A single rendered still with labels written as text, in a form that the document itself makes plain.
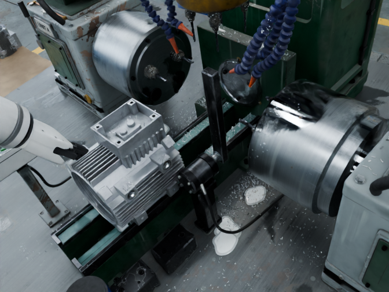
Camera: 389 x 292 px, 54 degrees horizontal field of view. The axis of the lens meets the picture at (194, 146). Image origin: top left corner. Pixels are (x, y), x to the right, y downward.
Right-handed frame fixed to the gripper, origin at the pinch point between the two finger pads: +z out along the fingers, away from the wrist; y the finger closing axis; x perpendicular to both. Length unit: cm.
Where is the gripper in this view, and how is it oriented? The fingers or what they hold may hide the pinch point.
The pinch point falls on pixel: (77, 152)
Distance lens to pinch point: 88.3
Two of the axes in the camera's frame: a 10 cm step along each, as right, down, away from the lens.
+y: 7.0, 4.5, -5.6
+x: 5.4, -8.4, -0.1
